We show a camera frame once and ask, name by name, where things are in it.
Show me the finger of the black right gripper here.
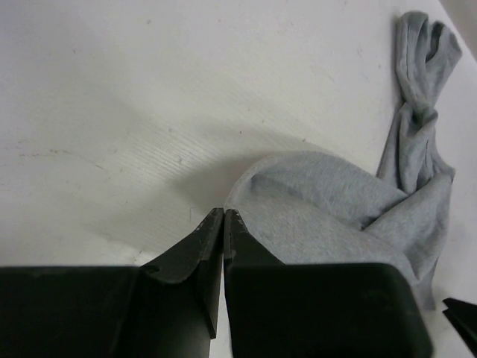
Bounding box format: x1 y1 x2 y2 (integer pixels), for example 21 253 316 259
443 298 477 351

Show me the grey tank top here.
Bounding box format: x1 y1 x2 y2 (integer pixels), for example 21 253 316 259
225 11 462 310

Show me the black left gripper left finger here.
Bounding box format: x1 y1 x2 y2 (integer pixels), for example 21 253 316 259
1 208 224 357

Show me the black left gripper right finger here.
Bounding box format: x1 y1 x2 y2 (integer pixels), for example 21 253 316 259
224 210 433 357

